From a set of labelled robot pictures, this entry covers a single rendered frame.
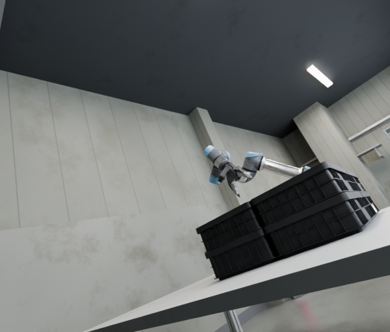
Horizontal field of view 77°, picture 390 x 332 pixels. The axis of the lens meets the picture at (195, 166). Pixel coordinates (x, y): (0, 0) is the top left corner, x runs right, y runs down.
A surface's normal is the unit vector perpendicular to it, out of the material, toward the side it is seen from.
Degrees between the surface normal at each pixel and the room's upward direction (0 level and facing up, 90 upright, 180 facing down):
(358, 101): 90
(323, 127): 90
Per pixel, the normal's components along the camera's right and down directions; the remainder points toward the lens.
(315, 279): -0.70, -0.03
